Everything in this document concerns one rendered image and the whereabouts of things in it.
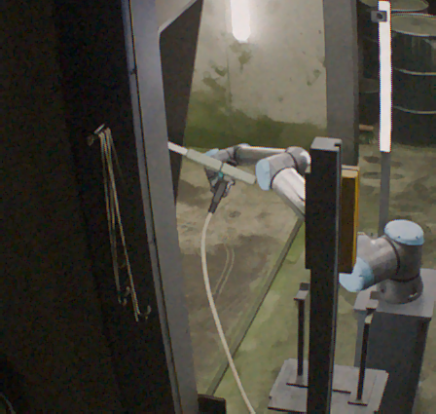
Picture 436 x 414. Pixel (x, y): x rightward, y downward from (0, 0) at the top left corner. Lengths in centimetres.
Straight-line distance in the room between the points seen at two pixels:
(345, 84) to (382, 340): 228
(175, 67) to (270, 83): 173
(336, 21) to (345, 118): 65
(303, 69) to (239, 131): 65
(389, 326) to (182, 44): 142
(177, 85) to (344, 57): 168
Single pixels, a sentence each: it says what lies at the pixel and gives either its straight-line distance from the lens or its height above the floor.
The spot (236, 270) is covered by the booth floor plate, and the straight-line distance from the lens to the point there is 399.
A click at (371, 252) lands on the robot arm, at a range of 258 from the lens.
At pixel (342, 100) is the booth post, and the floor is 52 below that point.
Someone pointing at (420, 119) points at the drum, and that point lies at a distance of 524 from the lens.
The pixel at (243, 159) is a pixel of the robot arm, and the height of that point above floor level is 79.
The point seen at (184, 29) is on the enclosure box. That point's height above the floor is 144.
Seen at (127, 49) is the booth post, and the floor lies 181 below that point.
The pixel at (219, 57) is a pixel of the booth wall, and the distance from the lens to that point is 490.
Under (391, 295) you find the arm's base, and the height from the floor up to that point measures 67.
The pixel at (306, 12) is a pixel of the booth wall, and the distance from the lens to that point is 462.
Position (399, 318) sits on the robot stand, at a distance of 273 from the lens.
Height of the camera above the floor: 232
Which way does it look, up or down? 29 degrees down
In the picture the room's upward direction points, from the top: 4 degrees counter-clockwise
